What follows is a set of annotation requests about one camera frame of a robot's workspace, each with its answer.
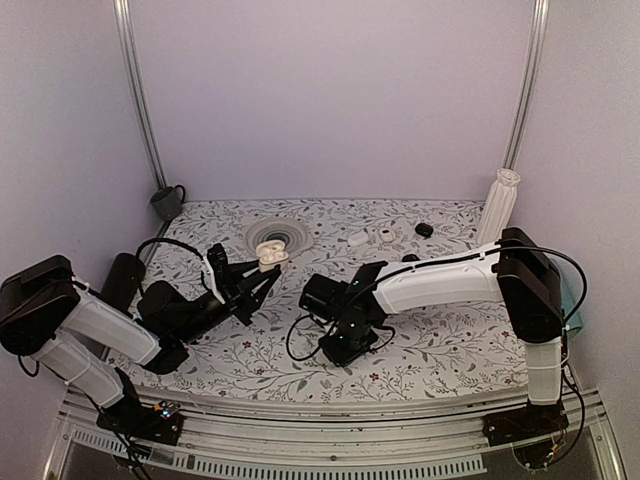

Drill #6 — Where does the left aluminium frame post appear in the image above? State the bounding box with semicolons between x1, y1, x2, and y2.
113;0;167;189

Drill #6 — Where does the black cylinder speaker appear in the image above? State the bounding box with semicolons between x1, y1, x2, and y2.
100;252;146;312

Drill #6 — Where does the white ribbed vase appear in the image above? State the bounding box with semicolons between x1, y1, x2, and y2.
477;168;521;245

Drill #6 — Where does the white earbuds charging case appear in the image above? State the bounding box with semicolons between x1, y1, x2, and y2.
255;240;290;273

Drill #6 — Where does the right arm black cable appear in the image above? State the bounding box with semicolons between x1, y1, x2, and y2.
286;244;589;364

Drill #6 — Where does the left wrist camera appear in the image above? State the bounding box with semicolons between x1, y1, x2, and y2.
204;243;229;304

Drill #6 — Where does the swirl patterned shallow plate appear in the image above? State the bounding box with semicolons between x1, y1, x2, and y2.
243;217;314;257

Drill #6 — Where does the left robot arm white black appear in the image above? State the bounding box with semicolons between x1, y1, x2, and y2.
1;254;281;446

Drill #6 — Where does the aluminium frame post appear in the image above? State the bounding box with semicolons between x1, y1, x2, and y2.
113;0;167;189
502;0;550;170

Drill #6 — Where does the grey mug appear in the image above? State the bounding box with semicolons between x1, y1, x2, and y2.
150;185;186;222

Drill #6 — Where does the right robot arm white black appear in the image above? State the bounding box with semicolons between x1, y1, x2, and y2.
299;227;569;446

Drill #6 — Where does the white earbud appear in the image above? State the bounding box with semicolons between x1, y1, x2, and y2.
347;231;369;247

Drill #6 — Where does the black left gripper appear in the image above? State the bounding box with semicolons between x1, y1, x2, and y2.
174;258;279;345

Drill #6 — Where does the right aluminium frame post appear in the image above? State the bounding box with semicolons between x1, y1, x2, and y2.
502;0;550;170

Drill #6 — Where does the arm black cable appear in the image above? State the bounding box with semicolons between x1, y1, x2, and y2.
135;237;209;296
286;244;589;364

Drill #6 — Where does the teal cylinder roll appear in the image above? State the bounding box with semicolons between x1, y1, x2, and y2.
551;257;584;338

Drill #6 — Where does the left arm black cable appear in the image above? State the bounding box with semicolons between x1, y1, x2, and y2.
135;237;209;296

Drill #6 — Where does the floral patterned table mat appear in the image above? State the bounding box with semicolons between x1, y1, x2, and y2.
107;198;566;404

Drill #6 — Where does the aluminium front rail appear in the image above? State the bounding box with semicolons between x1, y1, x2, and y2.
49;387;626;480

